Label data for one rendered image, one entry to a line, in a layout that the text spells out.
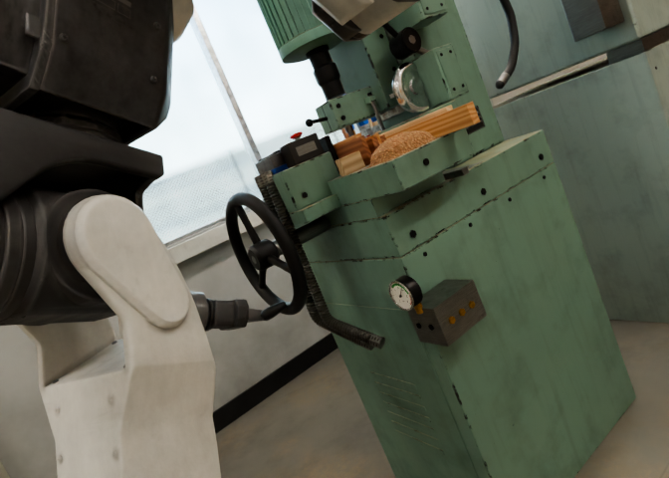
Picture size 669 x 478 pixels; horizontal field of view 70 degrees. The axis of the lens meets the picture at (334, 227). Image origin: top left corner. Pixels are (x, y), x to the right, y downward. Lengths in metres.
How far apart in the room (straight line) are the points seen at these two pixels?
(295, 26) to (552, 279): 0.86
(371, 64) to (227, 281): 1.44
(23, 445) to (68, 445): 1.75
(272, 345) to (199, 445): 1.94
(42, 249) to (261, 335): 2.02
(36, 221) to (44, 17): 0.18
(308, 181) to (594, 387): 0.92
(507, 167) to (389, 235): 0.39
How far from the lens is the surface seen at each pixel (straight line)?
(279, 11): 1.20
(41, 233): 0.47
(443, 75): 1.17
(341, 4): 0.63
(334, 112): 1.16
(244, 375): 2.43
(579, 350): 1.42
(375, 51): 1.25
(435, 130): 1.00
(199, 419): 0.55
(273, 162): 1.06
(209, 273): 2.33
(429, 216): 1.03
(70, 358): 0.61
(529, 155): 1.30
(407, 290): 0.89
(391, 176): 0.89
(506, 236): 1.20
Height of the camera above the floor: 0.95
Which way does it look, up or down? 8 degrees down
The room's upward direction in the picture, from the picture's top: 23 degrees counter-clockwise
